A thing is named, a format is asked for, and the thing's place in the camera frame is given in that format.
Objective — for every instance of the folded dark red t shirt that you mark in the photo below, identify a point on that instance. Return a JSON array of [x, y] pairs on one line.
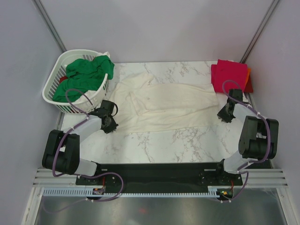
[[248, 86]]

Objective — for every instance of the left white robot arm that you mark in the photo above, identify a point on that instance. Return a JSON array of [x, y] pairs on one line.
[[62, 151]]

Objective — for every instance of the folded orange t shirt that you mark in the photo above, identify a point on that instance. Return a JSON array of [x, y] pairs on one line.
[[247, 76]]

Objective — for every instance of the cream white t shirt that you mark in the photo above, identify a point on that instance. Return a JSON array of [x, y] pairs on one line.
[[154, 107]]

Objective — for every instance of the white slotted cable duct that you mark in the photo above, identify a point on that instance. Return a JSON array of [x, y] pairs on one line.
[[94, 192]]

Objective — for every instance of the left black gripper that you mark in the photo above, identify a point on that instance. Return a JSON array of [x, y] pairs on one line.
[[112, 128]]

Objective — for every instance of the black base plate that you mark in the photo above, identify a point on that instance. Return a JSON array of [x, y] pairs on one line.
[[161, 177]]

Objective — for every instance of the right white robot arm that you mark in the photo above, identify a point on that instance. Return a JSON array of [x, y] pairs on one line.
[[259, 137]]

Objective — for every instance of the right corner metal profile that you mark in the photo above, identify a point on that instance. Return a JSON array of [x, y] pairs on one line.
[[263, 24]]

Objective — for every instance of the red t shirt in basket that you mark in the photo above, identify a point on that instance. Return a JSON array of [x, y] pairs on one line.
[[62, 79]]

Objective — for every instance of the corner metal profile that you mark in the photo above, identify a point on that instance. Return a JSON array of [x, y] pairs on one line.
[[46, 18], [263, 24]]

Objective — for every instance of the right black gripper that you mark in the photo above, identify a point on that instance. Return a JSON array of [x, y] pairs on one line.
[[226, 119]]

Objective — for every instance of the green t shirt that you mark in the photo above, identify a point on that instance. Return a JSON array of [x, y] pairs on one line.
[[82, 76]]

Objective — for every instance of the folded magenta t shirt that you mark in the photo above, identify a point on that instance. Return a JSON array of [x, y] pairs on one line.
[[225, 70]]

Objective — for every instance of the left corner metal profile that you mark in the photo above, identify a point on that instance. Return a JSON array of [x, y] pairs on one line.
[[46, 18]]

